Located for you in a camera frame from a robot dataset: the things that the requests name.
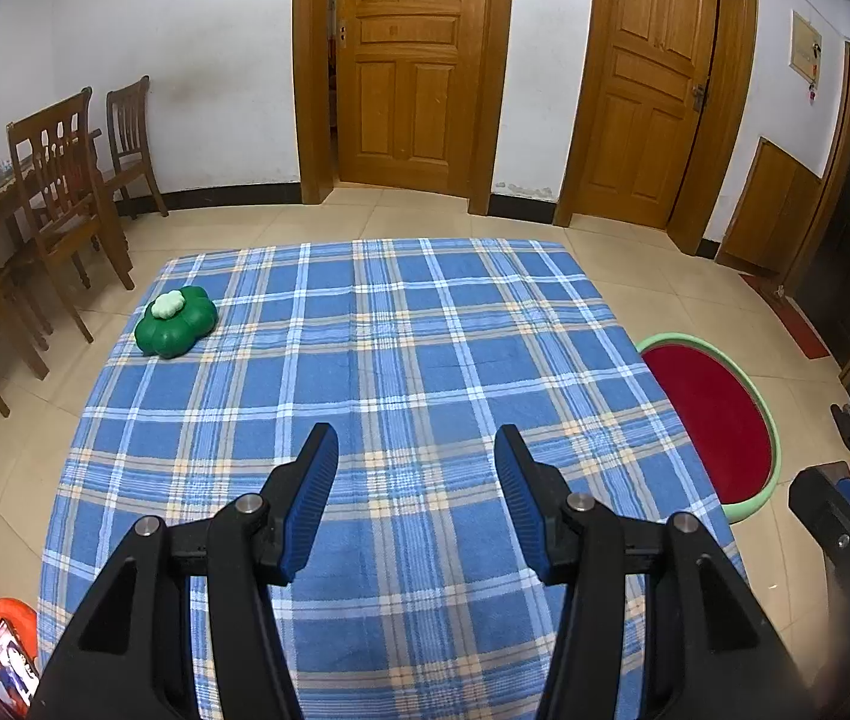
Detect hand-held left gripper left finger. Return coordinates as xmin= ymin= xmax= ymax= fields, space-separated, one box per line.
xmin=27 ymin=424 xmax=340 ymax=720

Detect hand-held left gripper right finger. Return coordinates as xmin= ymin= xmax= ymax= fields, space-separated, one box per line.
xmin=494 ymin=424 xmax=816 ymax=720

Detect red bin with green rim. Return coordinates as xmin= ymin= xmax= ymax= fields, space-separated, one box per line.
xmin=635 ymin=331 xmax=780 ymax=524

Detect blue plaid tablecloth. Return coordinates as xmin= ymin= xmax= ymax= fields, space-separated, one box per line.
xmin=36 ymin=238 xmax=748 ymax=720

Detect red doormat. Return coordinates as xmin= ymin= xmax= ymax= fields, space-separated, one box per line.
xmin=740 ymin=272 xmax=832 ymax=359

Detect green clover-shaped container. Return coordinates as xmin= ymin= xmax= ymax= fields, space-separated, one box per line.
xmin=134 ymin=285 xmax=217 ymax=359

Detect orange stool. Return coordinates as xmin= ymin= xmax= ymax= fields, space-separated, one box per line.
xmin=0 ymin=598 xmax=40 ymax=717

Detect smartphone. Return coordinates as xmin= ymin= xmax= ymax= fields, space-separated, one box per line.
xmin=0 ymin=617 xmax=42 ymax=706

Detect small wooden chair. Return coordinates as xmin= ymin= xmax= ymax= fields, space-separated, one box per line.
xmin=104 ymin=75 xmax=171 ymax=220

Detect large wooden chair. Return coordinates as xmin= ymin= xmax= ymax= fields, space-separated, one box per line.
xmin=6 ymin=86 xmax=137 ymax=293

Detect wooden panel door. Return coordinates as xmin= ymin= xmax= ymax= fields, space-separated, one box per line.
xmin=293 ymin=0 xmax=517 ymax=215

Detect low wooden wall panel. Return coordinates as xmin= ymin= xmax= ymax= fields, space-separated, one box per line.
xmin=716 ymin=136 xmax=825 ymax=275

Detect wooden door with handle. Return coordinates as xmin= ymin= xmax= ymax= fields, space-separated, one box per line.
xmin=555 ymin=0 xmax=759 ymax=256

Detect cream wall box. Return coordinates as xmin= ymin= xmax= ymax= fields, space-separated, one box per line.
xmin=788 ymin=10 xmax=825 ymax=91

